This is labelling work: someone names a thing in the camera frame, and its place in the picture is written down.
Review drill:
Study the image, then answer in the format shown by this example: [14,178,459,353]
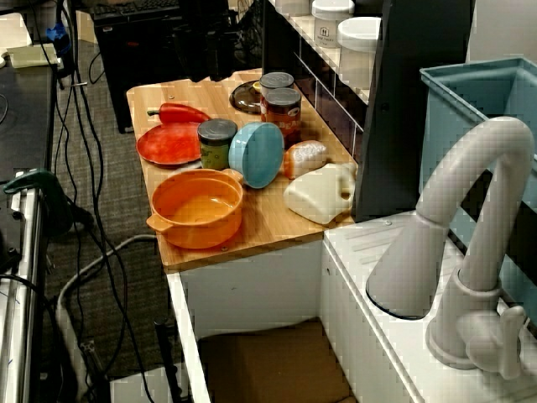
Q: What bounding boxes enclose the tomato print toy can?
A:
[258,71,295,96]

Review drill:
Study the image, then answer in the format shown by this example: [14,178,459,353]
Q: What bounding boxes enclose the white lidded plastic jar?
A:
[336,16,383,90]

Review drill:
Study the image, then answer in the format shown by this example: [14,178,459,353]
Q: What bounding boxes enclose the green pea can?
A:
[196,118,239,171]

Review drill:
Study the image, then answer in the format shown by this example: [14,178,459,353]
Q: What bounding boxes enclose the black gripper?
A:
[171,16,238,85]

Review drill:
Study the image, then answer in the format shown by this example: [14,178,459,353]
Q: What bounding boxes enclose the grey thick cable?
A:
[56,233,158,337]

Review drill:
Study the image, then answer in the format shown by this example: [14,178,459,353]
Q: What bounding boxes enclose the brown transparent pot lid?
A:
[229,79,263,116]

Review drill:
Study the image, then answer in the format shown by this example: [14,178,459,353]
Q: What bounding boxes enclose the orange white salmon sushi toy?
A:
[283,140,330,181]

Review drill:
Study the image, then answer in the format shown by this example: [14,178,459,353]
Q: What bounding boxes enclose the cream plastic jug bottle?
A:
[283,162,358,226]

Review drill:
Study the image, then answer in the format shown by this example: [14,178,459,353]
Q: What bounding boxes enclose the black desk top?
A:
[0,62,58,182]

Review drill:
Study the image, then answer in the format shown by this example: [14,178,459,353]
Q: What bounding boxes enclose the pale yellow note pad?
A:
[7,44,60,71]

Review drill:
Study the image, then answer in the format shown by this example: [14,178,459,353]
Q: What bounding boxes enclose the orange beans toy can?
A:
[260,86,303,150]

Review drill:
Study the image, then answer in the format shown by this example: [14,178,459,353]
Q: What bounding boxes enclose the grey toy faucet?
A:
[365,117,536,379]

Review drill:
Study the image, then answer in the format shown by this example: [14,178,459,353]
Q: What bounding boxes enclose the teal plastic bin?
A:
[419,57,537,325]

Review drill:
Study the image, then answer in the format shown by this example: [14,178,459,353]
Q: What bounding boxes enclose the aluminium frame rail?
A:
[0,167,48,403]

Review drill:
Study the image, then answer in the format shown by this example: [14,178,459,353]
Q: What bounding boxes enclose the brown cardboard sheet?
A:
[197,321,356,403]

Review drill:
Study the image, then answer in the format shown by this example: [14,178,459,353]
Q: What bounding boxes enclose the black tile backsplash shelf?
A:
[262,0,381,170]

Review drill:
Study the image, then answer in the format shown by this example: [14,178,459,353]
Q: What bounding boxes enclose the red round plate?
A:
[136,121,205,170]

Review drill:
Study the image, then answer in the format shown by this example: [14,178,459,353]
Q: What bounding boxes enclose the orange plastic toy pot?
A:
[145,168,246,251]

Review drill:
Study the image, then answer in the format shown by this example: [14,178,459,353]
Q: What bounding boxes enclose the red toy bell pepper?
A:
[146,103,212,126]

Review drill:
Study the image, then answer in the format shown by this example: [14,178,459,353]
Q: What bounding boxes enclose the wooden countertop board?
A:
[126,69,358,270]

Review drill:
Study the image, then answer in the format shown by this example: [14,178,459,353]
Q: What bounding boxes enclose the black bar handle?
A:
[153,318,182,403]

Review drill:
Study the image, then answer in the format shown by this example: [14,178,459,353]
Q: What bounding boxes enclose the small white lidded jar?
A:
[310,0,356,50]

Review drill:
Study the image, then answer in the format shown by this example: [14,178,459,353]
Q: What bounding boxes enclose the light blue plastic bowl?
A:
[228,121,287,190]

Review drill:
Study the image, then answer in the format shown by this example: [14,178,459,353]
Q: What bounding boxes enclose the black slotted extrusion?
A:
[79,339,111,403]

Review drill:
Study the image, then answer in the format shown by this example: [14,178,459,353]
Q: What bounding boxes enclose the blue tape wrap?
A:
[45,23,73,56]

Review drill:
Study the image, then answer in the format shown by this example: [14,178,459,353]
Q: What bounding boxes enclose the black keyboard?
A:
[94,0,181,18]

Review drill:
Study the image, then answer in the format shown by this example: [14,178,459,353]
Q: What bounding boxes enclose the green bar clamp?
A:
[3,169,75,237]

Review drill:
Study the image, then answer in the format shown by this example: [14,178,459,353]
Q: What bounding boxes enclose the dark grey cabinet post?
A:
[354,0,477,224]

